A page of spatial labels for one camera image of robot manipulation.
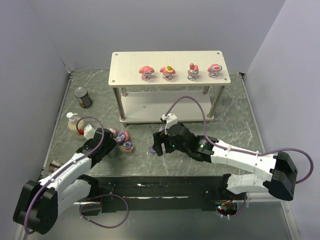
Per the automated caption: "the pink white toy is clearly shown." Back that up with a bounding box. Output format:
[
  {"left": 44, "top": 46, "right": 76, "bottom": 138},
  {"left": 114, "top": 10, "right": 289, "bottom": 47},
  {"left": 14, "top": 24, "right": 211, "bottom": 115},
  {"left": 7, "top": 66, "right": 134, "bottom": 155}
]
[{"left": 107, "top": 127, "right": 119, "bottom": 138}]

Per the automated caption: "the purple spotted toy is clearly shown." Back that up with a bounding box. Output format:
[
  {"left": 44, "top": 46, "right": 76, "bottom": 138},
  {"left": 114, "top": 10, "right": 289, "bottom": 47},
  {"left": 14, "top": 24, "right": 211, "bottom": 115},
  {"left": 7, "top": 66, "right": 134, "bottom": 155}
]
[{"left": 115, "top": 131, "right": 130, "bottom": 145}]

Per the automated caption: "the pink toy yellow hat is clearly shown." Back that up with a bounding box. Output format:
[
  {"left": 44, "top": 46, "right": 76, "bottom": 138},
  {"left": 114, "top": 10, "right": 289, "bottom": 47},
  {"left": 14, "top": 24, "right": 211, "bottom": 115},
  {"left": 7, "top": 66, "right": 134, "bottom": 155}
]
[{"left": 160, "top": 65, "right": 176, "bottom": 81}]

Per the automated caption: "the red bunny ear toy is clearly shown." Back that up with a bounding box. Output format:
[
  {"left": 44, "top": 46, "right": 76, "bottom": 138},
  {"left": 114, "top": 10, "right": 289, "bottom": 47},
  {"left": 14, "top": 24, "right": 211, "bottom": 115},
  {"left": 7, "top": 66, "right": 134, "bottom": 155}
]
[{"left": 187, "top": 63, "right": 199, "bottom": 81}]

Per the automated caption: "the pink blue goggles toy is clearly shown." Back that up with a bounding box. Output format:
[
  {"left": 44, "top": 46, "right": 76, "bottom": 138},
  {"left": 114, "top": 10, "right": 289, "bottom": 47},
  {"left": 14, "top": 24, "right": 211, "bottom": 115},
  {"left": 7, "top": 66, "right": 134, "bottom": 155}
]
[{"left": 207, "top": 63, "right": 223, "bottom": 78}]

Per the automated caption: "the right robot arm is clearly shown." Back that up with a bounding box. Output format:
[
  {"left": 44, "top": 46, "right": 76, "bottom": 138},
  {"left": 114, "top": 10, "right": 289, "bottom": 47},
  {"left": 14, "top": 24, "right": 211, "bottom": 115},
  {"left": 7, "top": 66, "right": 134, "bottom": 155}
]
[{"left": 152, "top": 123, "right": 298, "bottom": 201}]

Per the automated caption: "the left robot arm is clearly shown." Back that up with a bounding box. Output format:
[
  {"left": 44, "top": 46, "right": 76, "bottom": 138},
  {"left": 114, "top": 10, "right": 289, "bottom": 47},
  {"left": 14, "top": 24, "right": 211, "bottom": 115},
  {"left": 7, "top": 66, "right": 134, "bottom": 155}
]
[{"left": 13, "top": 128, "right": 117, "bottom": 235}]

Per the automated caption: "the white two-tier shelf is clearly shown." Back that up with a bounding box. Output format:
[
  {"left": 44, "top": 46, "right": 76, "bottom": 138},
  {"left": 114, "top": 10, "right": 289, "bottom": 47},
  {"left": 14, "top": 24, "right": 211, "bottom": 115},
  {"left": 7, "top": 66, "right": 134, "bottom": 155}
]
[{"left": 108, "top": 50, "right": 231, "bottom": 125}]

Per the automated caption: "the orange base purple toy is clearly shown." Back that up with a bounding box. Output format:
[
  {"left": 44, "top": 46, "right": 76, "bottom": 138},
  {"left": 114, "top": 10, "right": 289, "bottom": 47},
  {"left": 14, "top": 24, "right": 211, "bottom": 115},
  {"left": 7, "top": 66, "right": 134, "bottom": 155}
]
[{"left": 122, "top": 141, "right": 134, "bottom": 153}]

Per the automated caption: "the beige pump lotion bottle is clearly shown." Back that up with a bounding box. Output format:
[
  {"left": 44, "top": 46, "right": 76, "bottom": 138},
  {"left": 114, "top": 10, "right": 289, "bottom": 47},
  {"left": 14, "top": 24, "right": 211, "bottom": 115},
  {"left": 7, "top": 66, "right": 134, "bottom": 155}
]
[{"left": 66, "top": 112, "right": 86, "bottom": 140}]

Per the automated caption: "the dark soda can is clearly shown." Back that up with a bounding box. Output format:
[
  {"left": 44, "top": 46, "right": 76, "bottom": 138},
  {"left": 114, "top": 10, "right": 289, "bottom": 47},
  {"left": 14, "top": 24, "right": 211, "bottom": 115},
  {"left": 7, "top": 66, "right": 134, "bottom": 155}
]
[{"left": 73, "top": 86, "right": 93, "bottom": 108}]

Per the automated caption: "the black front base bar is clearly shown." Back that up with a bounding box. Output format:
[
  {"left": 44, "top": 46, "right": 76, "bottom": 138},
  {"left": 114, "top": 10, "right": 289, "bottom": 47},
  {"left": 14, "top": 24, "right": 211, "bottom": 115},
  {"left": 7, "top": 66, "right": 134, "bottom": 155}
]
[{"left": 67, "top": 175, "right": 251, "bottom": 213}]

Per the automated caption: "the small electronics board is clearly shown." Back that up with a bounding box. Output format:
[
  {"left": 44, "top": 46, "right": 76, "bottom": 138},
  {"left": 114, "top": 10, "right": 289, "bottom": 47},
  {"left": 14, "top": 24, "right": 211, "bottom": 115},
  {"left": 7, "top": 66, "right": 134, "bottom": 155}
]
[{"left": 215, "top": 201, "right": 238, "bottom": 216}]

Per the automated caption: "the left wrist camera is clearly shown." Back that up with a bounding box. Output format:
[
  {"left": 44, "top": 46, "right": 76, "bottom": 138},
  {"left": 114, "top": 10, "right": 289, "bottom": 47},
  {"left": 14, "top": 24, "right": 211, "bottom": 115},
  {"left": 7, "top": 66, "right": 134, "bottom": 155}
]
[{"left": 77, "top": 124, "right": 96, "bottom": 140}]

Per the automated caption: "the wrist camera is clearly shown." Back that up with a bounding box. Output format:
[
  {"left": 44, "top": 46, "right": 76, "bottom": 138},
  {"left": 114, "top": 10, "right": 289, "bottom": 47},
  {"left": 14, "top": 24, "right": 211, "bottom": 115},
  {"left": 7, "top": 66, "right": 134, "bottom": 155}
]
[
  {"left": 160, "top": 113, "right": 178, "bottom": 134},
  {"left": 77, "top": 124, "right": 96, "bottom": 140}
]

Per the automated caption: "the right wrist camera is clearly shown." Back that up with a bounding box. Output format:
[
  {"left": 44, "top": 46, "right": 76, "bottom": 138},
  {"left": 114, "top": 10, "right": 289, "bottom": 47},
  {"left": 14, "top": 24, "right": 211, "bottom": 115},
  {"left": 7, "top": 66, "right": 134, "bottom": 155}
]
[{"left": 160, "top": 113, "right": 178, "bottom": 134}]

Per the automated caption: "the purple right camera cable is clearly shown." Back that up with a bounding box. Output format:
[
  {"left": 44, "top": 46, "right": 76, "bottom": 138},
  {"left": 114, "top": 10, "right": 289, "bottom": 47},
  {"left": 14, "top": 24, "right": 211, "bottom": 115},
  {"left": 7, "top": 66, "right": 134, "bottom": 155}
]
[{"left": 164, "top": 96, "right": 315, "bottom": 218}]

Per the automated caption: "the purple camera cable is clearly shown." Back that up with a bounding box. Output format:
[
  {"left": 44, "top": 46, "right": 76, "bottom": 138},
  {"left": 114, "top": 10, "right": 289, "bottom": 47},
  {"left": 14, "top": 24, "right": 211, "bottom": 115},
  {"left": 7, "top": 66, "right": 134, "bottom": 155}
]
[
  {"left": 164, "top": 96, "right": 315, "bottom": 218},
  {"left": 23, "top": 116, "right": 105, "bottom": 235}
]

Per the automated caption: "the purple loop cable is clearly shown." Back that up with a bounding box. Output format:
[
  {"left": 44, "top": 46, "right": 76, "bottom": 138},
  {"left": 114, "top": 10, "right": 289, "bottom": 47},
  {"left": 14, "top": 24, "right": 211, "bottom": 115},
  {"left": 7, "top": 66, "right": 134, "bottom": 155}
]
[{"left": 79, "top": 194, "right": 130, "bottom": 229}]

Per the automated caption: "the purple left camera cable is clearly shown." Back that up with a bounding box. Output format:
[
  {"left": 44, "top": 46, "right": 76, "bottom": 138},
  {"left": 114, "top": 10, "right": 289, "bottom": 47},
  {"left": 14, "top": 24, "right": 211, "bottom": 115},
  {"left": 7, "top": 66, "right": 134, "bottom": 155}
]
[{"left": 23, "top": 116, "right": 105, "bottom": 235}]

